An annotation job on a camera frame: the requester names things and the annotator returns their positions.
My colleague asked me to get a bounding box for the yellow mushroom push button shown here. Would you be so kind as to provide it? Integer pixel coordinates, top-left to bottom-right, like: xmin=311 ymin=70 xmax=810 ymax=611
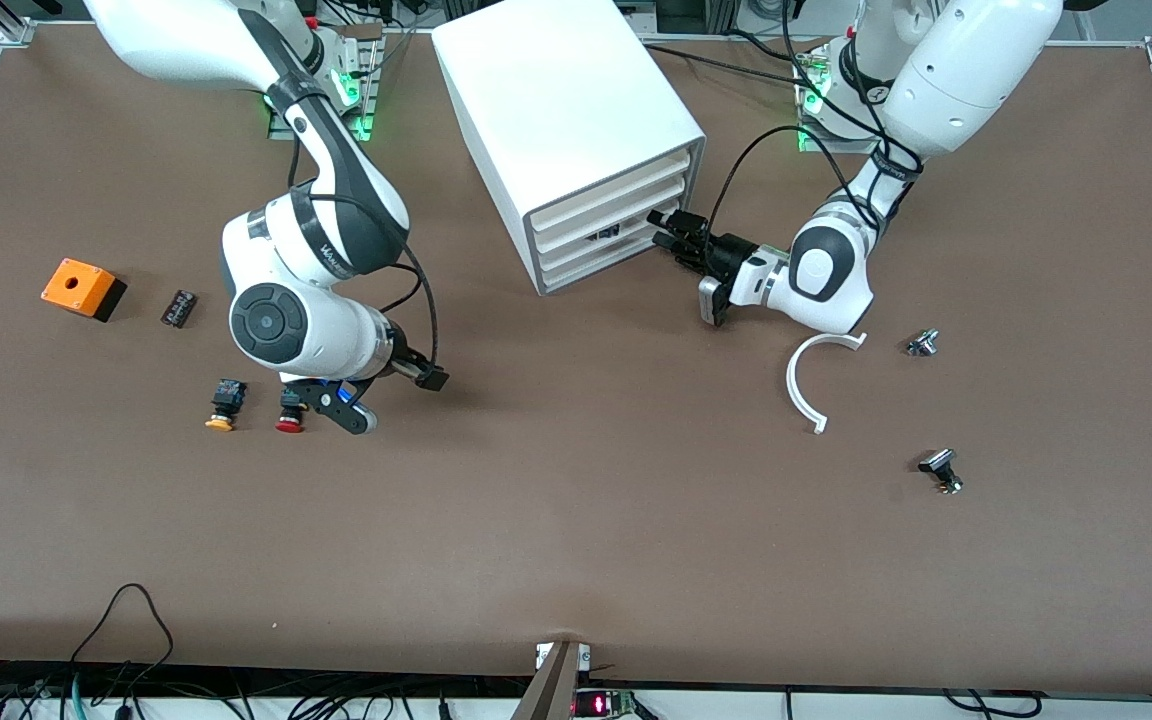
xmin=204 ymin=378 xmax=248 ymax=433

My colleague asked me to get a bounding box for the white plastic drawer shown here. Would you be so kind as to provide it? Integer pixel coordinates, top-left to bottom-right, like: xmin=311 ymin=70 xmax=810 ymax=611
xmin=539 ymin=195 xmax=687 ymax=273
xmin=533 ymin=150 xmax=692 ymax=233
xmin=536 ymin=172 xmax=689 ymax=253
xmin=542 ymin=215 xmax=685 ymax=293

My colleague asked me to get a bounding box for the black looped cable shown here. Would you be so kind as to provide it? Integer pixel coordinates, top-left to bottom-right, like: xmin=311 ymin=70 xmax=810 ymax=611
xmin=66 ymin=583 xmax=177 ymax=691

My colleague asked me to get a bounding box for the black cable behind cabinet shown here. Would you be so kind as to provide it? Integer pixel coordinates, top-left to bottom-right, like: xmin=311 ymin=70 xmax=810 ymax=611
xmin=641 ymin=43 xmax=819 ymax=89

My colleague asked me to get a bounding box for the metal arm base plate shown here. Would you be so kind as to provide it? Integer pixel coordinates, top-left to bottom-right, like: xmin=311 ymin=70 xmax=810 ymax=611
xmin=794 ymin=40 xmax=907 ymax=156
xmin=266 ymin=25 xmax=384 ymax=143

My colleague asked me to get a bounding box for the white semicircular bracket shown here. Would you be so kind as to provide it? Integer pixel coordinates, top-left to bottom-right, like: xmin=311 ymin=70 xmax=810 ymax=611
xmin=786 ymin=332 xmax=869 ymax=435

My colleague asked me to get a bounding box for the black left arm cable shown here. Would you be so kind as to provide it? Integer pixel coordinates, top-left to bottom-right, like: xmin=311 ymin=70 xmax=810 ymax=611
xmin=704 ymin=0 xmax=927 ymax=241

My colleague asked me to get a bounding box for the grey camera mount beam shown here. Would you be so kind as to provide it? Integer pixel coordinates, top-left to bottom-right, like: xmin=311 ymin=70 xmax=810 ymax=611
xmin=511 ymin=640 xmax=592 ymax=720

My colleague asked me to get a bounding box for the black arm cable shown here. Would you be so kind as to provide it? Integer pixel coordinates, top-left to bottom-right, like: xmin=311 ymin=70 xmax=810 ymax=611
xmin=704 ymin=0 xmax=927 ymax=241
xmin=286 ymin=125 xmax=452 ymax=393

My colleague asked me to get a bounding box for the white drawer cabinet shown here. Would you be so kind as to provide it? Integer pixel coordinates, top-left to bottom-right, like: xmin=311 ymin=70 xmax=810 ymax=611
xmin=431 ymin=0 xmax=707 ymax=297

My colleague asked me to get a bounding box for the orange button enclosure box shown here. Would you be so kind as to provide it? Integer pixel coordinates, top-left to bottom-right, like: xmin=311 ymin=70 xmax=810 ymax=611
xmin=41 ymin=258 xmax=129 ymax=323

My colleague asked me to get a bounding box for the device with red display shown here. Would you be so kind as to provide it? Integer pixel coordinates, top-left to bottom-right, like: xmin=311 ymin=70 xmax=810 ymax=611
xmin=573 ymin=688 xmax=637 ymax=719

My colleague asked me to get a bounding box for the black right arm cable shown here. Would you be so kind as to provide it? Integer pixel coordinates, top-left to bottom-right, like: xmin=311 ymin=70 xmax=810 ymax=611
xmin=286 ymin=125 xmax=452 ymax=393

